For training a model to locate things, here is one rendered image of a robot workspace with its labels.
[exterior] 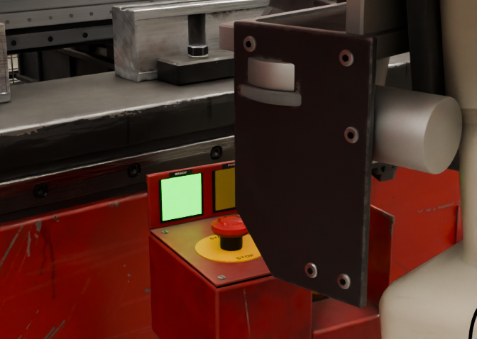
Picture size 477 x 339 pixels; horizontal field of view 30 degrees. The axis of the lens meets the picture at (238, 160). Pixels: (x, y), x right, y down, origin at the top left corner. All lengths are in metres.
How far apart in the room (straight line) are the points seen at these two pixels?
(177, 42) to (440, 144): 0.75
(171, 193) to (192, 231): 0.05
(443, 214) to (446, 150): 0.98
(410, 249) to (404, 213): 0.07
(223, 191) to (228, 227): 0.10
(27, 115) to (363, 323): 0.44
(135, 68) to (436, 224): 0.57
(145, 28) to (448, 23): 0.72
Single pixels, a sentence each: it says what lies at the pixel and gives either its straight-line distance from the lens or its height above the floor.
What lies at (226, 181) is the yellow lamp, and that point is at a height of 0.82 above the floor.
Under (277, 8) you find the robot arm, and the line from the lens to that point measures 0.85.
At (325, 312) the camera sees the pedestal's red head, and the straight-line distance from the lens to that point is 0.93.
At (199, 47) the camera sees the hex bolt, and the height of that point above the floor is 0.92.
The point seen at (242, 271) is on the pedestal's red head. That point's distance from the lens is 0.83.
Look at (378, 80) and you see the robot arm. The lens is 0.82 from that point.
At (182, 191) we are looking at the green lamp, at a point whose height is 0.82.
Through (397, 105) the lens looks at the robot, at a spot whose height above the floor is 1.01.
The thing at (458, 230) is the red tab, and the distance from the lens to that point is 1.52.
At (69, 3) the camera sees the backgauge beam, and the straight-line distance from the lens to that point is 1.42.
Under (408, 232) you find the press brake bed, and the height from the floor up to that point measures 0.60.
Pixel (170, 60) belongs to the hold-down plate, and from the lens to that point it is 1.18.
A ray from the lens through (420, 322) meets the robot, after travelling 0.54.
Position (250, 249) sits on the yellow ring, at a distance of 0.88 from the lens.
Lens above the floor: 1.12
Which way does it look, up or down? 17 degrees down
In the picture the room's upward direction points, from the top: straight up
